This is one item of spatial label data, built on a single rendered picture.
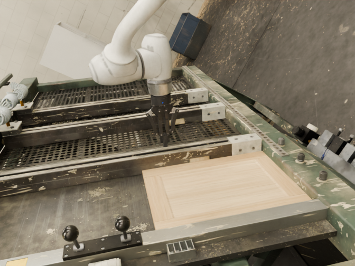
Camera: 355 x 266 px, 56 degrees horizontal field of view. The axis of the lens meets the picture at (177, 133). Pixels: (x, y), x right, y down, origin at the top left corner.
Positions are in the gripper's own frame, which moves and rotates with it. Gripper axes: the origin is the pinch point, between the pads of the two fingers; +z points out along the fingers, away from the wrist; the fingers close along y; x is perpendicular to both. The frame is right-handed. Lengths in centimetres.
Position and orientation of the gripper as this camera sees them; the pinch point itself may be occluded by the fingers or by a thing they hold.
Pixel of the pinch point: (165, 142)
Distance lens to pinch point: 132.0
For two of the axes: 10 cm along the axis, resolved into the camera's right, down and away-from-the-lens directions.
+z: 0.7, 9.1, 4.1
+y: -9.8, 1.5, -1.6
